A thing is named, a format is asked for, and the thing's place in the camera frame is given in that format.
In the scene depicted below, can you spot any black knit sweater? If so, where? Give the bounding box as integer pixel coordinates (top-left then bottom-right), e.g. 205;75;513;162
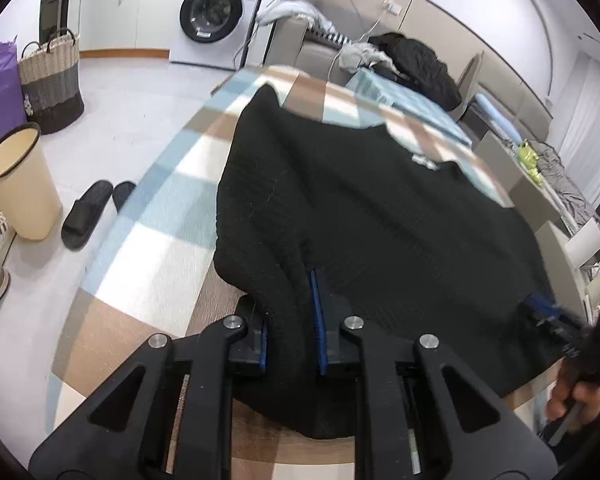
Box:
214;86;562;439

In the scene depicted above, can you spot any person right hand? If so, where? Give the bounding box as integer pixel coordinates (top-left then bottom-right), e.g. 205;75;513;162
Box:
545;361;600;434

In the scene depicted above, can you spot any checkered table cloth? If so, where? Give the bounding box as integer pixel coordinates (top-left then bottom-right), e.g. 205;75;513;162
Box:
47;63;546;480

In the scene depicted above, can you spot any grey crumpled bedding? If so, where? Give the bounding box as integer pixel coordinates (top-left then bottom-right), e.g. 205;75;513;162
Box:
529;140;596;228

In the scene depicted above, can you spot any yellow green toy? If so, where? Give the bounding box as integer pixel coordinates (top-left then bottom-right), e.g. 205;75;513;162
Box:
516;140;542;186

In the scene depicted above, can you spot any black slipper far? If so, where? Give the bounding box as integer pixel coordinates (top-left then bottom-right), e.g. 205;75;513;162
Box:
112;181;136;212

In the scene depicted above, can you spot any black slipper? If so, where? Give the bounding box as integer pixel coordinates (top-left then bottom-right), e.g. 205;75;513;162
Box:
112;181;136;212
60;180;114;252

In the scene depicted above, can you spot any black slipper near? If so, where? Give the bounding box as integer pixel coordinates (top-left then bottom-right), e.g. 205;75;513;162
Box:
60;180;114;252

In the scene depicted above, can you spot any light blue checkered cloth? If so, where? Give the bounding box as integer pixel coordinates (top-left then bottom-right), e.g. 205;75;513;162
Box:
346;68;472;148

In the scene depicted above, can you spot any black jacket on sofa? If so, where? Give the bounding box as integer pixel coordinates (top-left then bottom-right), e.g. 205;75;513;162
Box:
368;32;462;112

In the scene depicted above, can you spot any grey sofa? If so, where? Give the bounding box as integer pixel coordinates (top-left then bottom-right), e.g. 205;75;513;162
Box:
264;16;353;87

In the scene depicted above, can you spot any beige waste bin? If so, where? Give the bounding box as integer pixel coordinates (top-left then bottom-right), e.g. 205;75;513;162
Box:
0;122;62;240

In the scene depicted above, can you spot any white blanket on sofa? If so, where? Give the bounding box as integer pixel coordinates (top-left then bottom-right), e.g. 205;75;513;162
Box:
256;0;337;34

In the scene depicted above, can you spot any woven laundry basket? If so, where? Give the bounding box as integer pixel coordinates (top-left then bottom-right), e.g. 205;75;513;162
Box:
18;28;84;134

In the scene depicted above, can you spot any white washing machine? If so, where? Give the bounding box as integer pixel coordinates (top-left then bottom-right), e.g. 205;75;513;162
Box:
169;0;261;70

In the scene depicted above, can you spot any white cabinet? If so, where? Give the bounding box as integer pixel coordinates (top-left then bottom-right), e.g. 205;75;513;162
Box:
78;0;181;58

